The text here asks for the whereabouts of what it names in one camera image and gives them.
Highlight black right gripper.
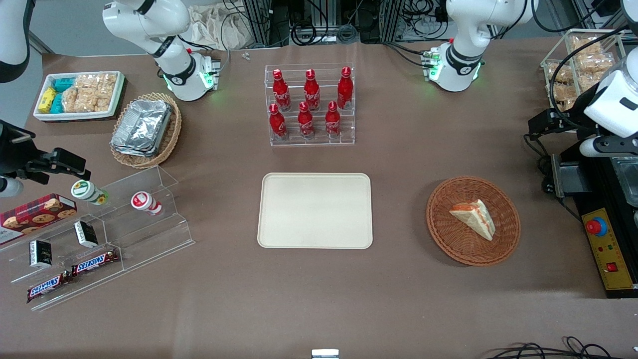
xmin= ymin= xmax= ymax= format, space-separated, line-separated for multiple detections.
xmin=0 ymin=120 xmax=92 ymax=182

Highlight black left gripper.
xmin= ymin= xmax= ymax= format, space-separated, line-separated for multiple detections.
xmin=528 ymin=108 xmax=600 ymax=139

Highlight triangular sandwich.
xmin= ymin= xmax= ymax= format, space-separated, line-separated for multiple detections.
xmin=449 ymin=199 xmax=496 ymax=241

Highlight oval tan wicker basket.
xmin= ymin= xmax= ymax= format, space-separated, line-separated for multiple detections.
xmin=109 ymin=92 xmax=183 ymax=170

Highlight round brown wicker basket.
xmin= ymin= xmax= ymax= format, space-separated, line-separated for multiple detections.
xmin=426 ymin=176 xmax=522 ymax=267

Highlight beige plastic serving tray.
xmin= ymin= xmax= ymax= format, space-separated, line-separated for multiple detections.
xmin=257 ymin=173 xmax=374 ymax=250

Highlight green lid yogurt cup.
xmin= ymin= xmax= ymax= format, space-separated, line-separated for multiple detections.
xmin=70 ymin=179 xmax=109 ymax=206

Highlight red tartan cookie box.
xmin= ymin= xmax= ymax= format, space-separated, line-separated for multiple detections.
xmin=0 ymin=193 xmax=78 ymax=245

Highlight clear rice cracker bag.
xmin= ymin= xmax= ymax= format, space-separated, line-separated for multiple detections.
xmin=93 ymin=90 xmax=114 ymax=112
xmin=75 ymin=73 xmax=118 ymax=94
xmin=62 ymin=88 xmax=96 ymax=114

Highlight small black white carton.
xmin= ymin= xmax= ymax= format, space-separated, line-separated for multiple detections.
xmin=28 ymin=239 xmax=53 ymax=269
xmin=73 ymin=220 xmax=99 ymax=249

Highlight yellow snack packet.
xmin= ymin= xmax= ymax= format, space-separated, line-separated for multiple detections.
xmin=38 ymin=87 xmax=57 ymax=114

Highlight stacked aluminium foil containers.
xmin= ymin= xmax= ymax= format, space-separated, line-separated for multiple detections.
xmin=110 ymin=99 xmax=173 ymax=158

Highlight red lid yogurt cup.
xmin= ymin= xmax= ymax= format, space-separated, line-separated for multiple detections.
xmin=131 ymin=191 xmax=163 ymax=216

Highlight white rectangular snack bin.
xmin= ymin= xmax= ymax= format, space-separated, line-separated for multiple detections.
xmin=33 ymin=71 xmax=126 ymax=122

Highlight black appliance housing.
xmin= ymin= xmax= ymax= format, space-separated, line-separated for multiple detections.
xmin=558 ymin=138 xmax=638 ymax=300

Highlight brown Snickers bar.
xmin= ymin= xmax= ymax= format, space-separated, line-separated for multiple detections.
xmin=71 ymin=248 xmax=121 ymax=278
xmin=26 ymin=271 xmax=73 ymax=304

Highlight clear acrylic step display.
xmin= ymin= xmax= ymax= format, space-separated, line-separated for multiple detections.
xmin=0 ymin=165 xmax=196 ymax=313

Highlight steel pan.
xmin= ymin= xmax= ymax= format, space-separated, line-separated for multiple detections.
xmin=610 ymin=156 xmax=638 ymax=208

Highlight red emergency stop button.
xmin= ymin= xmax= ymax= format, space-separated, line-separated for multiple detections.
xmin=586 ymin=217 xmax=609 ymax=237

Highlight yellow control panel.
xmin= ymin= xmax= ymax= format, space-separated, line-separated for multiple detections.
xmin=582 ymin=207 xmax=638 ymax=292

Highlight clear acrylic bottle rack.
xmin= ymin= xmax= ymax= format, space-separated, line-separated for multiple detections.
xmin=264 ymin=63 xmax=356 ymax=147

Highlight red cola bottle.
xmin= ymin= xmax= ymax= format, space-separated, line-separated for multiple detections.
xmin=272 ymin=69 xmax=292 ymax=112
xmin=304 ymin=69 xmax=321 ymax=112
xmin=325 ymin=101 xmax=341 ymax=139
xmin=269 ymin=103 xmax=288 ymax=141
xmin=298 ymin=101 xmax=316 ymax=140
xmin=337 ymin=66 xmax=354 ymax=110

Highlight beige crumpled cloth bag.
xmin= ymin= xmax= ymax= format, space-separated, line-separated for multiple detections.
xmin=188 ymin=4 xmax=251 ymax=51

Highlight white wire rack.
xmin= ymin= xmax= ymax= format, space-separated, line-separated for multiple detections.
xmin=540 ymin=28 xmax=638 ymax=134

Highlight black appliance power cable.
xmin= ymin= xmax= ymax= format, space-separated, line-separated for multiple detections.
xmin=523 ymin=133 xmax=584 ymax=222

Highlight grey metal bracket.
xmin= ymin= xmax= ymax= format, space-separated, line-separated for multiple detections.
xmin=550 ymin=153 xmax=592 ymax=198

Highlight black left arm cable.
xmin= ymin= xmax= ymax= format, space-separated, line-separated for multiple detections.
xmin=547 ymin=22 xmax=631 ymax=128

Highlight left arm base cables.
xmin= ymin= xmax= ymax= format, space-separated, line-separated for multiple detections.
xmin=383 ymin=41 xmax=435 ymax=68

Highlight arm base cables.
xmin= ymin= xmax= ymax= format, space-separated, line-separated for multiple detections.
xmin=383 ymin=41 xmax=435 ymax=68
xmin=177 ymin=34 xmax=231 ymax=76

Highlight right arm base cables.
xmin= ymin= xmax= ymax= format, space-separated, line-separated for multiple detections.
xmin=177 ymin=34 xmax=231 ymax=76

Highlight black floor cables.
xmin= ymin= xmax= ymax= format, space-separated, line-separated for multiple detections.
xmin=491 ymin=336 xmax=628 ymax=359

